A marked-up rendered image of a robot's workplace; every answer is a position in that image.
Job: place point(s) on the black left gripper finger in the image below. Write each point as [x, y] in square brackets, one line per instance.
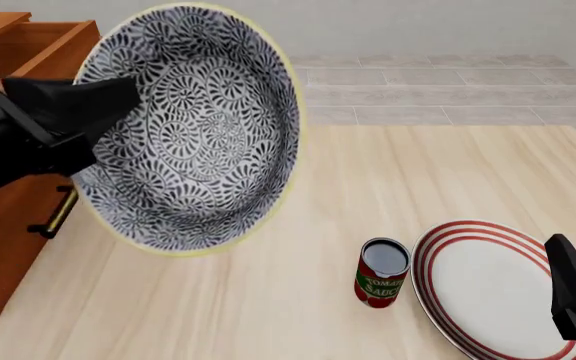
[70, 159]
[75, 105]

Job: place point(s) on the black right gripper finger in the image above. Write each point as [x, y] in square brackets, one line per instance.
[573, 277]

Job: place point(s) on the black-and-white patterned bowl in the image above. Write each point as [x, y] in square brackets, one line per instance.
[203, 142]

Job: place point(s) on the open wooden drawer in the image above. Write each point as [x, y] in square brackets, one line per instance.
[28, 48]

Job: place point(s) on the white plate with red rings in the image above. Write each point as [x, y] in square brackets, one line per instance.
[488, 285]

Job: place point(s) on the tomato sauce tin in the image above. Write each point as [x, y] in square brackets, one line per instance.
[380, 277]

